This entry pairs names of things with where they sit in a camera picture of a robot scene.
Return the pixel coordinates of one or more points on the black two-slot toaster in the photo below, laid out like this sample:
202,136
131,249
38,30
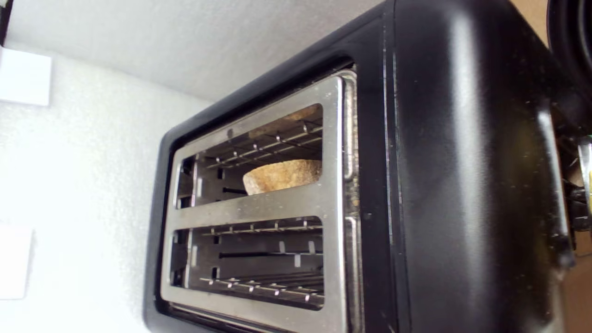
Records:
462,185

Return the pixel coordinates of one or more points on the black plate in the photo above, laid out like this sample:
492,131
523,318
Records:
573,37

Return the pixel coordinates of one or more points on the brown bread slice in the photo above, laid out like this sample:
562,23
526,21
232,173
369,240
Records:
282,175

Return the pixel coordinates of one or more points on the white wall clip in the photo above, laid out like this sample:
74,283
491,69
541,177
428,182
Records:
25,76

